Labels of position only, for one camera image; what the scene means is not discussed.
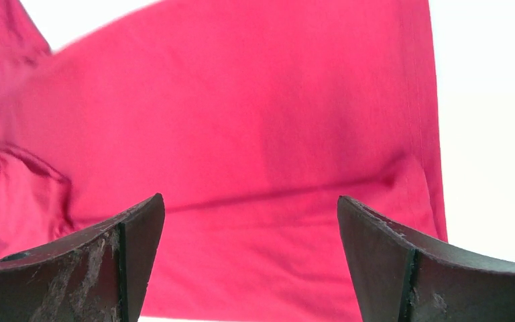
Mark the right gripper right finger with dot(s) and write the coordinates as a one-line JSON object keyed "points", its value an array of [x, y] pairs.
{"points": [[401, 274]]}

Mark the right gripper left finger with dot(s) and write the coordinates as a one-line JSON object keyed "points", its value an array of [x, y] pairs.
{"points": [[100, 273]]}

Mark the magenta t-shirt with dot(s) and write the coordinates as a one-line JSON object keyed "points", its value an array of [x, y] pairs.
{"points": [[250, 118]]}

